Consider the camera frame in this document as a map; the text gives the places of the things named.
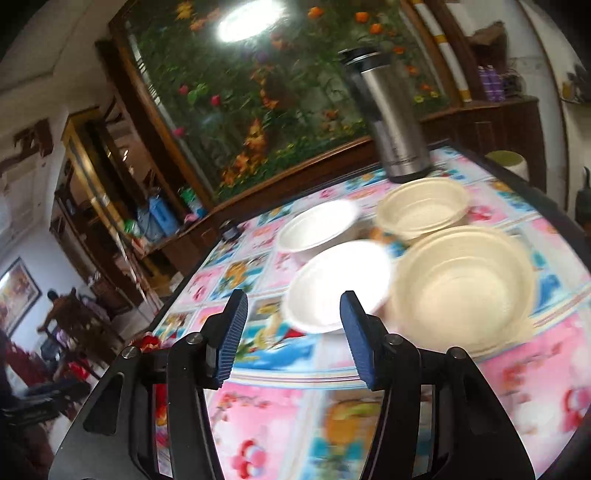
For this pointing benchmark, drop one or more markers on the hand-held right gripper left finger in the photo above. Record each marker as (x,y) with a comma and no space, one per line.
(231,341)

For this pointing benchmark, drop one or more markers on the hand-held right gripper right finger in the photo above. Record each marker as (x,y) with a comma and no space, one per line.
(360,344)

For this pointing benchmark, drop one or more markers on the white paper bowl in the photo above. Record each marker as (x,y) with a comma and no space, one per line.
(318,226)
(332,281)

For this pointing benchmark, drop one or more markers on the large cream paper bowl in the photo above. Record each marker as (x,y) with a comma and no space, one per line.
(461,290)

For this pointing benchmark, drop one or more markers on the small cream paper bowl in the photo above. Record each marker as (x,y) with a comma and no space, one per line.
(425,210)

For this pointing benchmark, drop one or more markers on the printed floral tablecloth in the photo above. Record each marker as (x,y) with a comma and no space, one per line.
(277,406)

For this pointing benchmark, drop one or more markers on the small black jar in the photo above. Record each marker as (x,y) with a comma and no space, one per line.
(229,229)

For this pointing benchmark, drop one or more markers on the blue thermos jug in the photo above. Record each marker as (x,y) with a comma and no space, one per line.
(161,214)

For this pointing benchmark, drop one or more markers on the wooden chair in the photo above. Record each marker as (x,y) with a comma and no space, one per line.
(85,318)

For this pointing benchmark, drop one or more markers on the green plastic bottle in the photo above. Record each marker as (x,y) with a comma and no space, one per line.
(188,196)

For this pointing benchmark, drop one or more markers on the tall wooden glass cabinet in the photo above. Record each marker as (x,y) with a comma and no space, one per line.
(106,184)

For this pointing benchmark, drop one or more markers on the stainless steel thermos flask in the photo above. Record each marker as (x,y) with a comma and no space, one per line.
(392,120)

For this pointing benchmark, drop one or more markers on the white bin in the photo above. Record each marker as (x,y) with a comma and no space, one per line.
(508,161)

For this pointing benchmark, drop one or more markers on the purple bottles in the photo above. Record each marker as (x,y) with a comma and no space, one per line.
(490,83)

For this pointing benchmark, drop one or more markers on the white and yellow pole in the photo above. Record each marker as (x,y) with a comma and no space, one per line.
(445,50)

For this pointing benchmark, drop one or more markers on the framed wall picture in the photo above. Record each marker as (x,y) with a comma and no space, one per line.
(18,295)

